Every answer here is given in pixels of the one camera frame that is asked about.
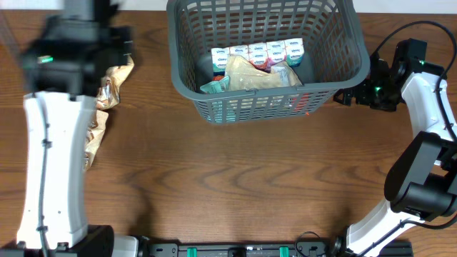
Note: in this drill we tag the beige brown snack bag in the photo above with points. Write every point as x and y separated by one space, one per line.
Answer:
94 136

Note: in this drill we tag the teal snack packet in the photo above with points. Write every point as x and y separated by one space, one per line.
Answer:
216 112

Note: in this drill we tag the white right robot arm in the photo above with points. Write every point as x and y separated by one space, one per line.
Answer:
420 188

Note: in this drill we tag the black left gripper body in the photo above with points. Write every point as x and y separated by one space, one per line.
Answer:
111 51

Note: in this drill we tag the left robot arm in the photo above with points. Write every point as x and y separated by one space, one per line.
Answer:
63 69

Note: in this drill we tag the grey plastic basket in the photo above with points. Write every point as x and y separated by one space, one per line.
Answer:
335 55

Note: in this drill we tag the orange spaghetti packet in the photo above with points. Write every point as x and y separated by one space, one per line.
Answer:
252 108

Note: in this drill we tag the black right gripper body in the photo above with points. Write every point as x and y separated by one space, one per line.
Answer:
379 95

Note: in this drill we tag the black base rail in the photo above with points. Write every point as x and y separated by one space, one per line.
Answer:
308 248

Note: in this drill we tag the beige paper pouch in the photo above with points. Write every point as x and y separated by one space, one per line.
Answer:
242 75

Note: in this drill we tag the multicolour tissue pack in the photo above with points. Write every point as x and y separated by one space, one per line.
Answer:
262 55

